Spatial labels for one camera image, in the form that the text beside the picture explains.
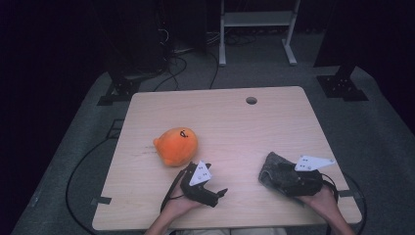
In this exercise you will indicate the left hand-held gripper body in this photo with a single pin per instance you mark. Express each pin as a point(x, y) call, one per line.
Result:
point(199, 192)

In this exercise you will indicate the person's right hand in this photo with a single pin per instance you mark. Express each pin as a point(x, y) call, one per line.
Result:
point(321, 202)

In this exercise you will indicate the orange plush toy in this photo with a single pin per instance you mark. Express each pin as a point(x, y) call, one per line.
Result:
point(176, 147)

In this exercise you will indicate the black stand base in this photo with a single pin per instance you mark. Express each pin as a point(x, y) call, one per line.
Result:
point(341, 86)
point(122, 89)

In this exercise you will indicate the white metal stand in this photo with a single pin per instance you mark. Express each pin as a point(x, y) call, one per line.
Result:
point(257, 19)

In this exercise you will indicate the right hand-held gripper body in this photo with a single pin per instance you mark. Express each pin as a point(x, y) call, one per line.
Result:
point(306, 182)

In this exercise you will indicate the grey cloth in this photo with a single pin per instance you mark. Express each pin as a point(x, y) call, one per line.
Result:
point(272, 173)

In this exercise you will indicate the person's left hand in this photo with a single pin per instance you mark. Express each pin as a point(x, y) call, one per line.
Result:
point(181, 205)

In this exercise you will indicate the grey tape strip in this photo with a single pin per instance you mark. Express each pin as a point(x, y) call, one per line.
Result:
point(348, 193)
point(101, 200)

